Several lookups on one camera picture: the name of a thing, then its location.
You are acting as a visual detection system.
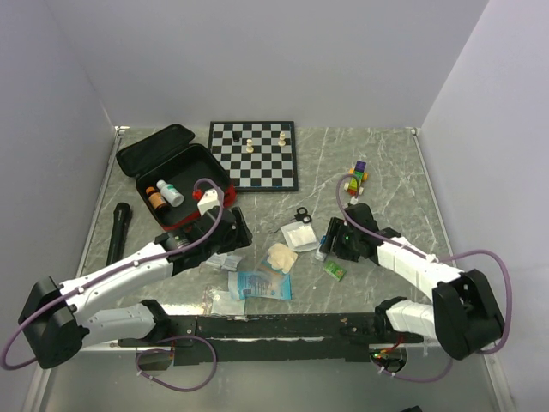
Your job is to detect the black handled scissors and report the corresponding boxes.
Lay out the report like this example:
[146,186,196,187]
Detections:
[269,207,312,234]

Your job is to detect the small dropper bottle blue label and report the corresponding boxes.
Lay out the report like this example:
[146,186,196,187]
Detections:
[314,235,328,262]

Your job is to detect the white gauze pouch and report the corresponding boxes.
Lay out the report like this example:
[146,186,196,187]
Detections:
[281,221,318,252]

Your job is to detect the white medicine bottle green label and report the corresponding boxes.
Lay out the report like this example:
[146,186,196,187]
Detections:
[156,179,184,207]

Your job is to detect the blue wipes packet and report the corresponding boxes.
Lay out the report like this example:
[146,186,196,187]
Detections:
[228,271,292,300]

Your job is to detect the brown bottle orange cap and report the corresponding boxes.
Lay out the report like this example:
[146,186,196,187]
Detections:
[145,186,168,211]

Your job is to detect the red black medicine case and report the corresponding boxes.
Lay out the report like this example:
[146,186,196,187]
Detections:
[116,124,236,230]

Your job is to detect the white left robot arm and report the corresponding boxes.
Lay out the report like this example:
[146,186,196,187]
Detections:
[18,207,253,369]

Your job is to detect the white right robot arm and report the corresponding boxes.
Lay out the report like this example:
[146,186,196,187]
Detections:
[321,203,505,360]

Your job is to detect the small green box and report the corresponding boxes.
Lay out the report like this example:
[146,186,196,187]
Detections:
[323,261,347,282]

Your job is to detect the beige bandage pack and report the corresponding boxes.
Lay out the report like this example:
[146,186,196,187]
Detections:
[256,243,298,276]

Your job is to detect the colourful toy block car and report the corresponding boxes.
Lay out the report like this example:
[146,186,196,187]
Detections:
[344,161,368,197]

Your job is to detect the clear flat plastic pouch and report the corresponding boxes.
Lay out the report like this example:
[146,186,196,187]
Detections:
[202,287,245,317]

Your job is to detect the black white chessboard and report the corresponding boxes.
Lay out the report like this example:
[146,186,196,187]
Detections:
[208,120,299,192]

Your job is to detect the cream chess pawn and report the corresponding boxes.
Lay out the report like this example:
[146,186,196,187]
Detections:
[246,138,254,153]

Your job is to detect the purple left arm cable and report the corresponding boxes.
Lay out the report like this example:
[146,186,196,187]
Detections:
[0,178,225,371]

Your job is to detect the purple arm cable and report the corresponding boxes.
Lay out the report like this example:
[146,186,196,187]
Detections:
[0,178,225,371]
[335,173,514,355]

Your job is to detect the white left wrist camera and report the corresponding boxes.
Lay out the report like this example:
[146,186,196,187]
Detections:
[192,189,220,216]

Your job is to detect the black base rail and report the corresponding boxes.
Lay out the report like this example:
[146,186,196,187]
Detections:
[118,312,422,366]

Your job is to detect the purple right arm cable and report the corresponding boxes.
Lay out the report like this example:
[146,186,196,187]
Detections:
[335,173,514,355]

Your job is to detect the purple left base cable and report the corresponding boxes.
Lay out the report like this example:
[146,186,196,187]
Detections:
[135,334,219,392]

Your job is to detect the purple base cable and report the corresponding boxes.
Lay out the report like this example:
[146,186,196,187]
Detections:
[135,334,219,392]
[371,355,454,383]

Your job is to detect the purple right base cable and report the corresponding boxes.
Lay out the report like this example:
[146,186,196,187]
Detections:
[371,355,454,383]

